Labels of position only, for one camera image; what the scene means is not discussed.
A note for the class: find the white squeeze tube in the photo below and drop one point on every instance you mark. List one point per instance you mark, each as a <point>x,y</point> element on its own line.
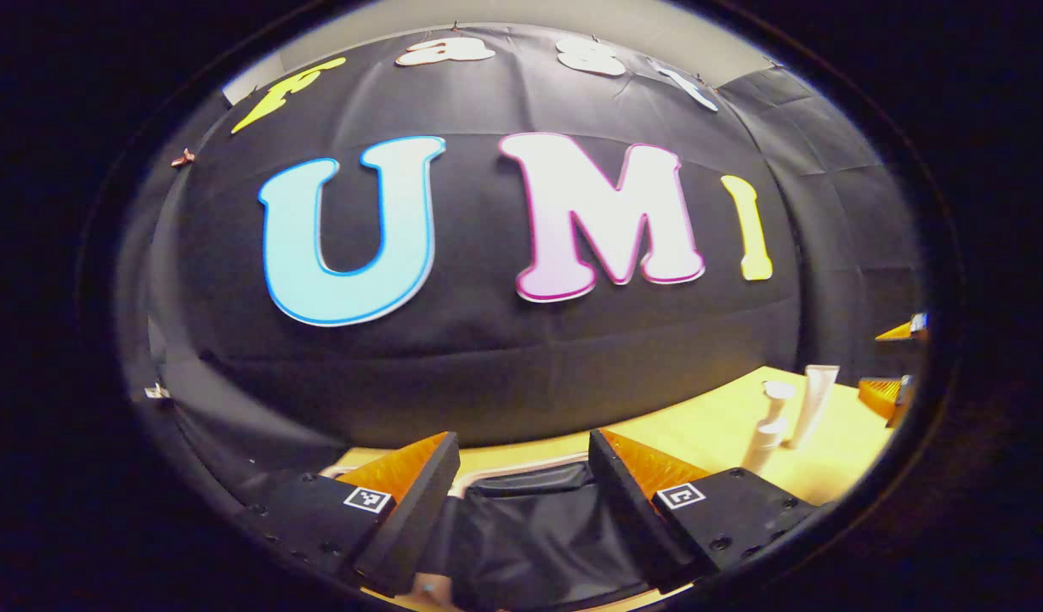
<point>812,404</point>

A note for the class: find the black backdrop cloth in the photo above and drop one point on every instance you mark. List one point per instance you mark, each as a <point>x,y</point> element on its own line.
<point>487,374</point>

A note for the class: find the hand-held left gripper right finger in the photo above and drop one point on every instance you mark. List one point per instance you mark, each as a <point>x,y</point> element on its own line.
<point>627,510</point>

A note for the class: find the pink suitcase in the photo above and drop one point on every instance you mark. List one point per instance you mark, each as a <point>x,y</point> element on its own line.
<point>530,527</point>

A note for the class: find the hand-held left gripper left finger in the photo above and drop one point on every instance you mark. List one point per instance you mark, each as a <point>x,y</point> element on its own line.
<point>419,518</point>

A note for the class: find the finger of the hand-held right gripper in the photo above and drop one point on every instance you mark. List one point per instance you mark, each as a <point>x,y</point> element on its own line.
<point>887,395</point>
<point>908,330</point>

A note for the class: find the white pump bottle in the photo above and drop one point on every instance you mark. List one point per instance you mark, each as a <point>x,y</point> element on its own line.
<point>763,438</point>

